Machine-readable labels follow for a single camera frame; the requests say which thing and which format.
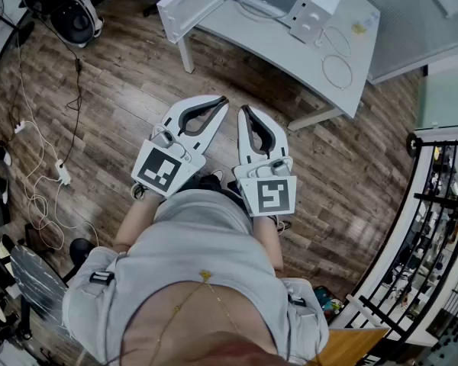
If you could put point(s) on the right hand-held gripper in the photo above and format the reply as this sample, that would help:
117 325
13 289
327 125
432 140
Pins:
269 196

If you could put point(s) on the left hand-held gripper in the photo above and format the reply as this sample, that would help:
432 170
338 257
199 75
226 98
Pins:
156 168

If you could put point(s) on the person's left forearm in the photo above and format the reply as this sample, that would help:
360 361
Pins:
137 219

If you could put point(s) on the person's right forearm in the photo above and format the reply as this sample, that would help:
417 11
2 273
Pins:
269 238

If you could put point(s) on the white curved table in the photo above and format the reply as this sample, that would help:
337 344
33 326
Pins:
290 52

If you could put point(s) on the white microwave oven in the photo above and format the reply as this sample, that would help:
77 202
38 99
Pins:
191 6

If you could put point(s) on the person's grey top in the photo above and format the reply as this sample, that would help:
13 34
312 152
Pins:
198 235

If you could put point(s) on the white power strip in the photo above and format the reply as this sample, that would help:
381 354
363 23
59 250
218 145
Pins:
63 172

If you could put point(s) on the small yellow object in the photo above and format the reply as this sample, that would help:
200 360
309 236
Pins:
358 27

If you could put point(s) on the black white floor fan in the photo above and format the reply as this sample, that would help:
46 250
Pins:
74 23

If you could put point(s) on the clear plastic bottle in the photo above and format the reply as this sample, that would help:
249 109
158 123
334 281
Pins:
371 18

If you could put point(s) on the small white plug adapter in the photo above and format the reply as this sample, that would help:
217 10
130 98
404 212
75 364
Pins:
20 127

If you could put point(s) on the teal patterned bag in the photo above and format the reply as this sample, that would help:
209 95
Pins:
328 303

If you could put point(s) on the black metal shelf rack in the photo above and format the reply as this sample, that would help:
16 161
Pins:
435 200

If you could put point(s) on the dark marble round table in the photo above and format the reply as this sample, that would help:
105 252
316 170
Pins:
38 280

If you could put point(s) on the wooden board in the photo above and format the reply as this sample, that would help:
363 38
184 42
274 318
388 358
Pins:
351 345

